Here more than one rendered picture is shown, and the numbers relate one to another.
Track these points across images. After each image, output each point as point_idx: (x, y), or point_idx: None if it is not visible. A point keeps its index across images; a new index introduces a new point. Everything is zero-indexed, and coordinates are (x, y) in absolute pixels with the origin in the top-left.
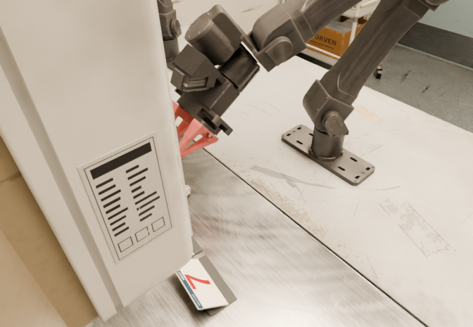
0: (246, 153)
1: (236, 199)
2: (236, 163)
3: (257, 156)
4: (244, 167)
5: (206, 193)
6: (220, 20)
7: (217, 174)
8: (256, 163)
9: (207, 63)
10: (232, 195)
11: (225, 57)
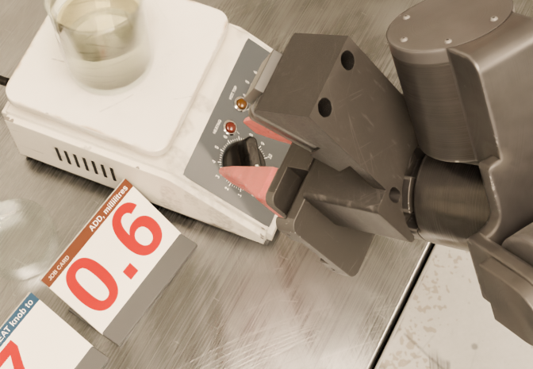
0: (488, 323)
1: (302, 363)
2: (434, 309)
3: (489, 357)
4: (427, 339)
5: (293, 279)
6: (465, 74)
7: (372, 278)
8: (459, 366)
9: (314, 128)
10: (312, 347)
11: (429, 151)
